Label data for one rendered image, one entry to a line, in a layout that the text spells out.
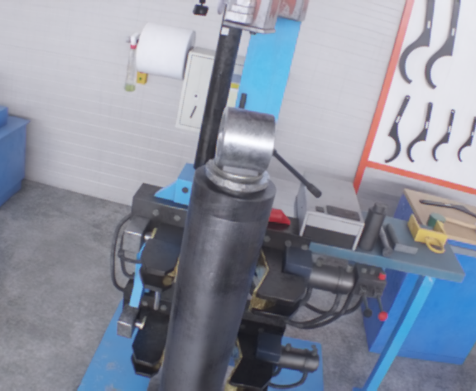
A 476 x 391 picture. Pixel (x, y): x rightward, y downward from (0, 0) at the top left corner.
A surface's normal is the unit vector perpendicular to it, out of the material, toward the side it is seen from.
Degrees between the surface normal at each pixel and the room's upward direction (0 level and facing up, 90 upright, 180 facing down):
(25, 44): 90
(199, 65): 90
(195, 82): 90
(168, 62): 101
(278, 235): 90
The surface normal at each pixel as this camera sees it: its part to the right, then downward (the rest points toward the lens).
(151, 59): -0.12, 0.57
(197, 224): -0.69, 0.17
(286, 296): 0.21, -0.89
